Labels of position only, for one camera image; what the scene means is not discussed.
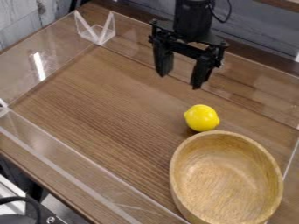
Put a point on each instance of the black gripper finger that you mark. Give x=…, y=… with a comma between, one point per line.
x=201, y=70
x=162, y=58

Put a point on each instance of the brown wooden bowl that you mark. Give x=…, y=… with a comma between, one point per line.
x=225, y=180

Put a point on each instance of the yellow lemon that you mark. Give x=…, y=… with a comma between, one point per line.
x=201, y=118

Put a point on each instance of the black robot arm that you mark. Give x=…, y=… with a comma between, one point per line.
x=186, y=36

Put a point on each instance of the clear acrylic tray wall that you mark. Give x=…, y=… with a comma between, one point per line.
x=90, y=121

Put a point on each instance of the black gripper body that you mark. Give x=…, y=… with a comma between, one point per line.
x=208, y=44

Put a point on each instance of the clear acrylic corner bracket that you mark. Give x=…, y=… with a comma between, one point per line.
x=98, y=34

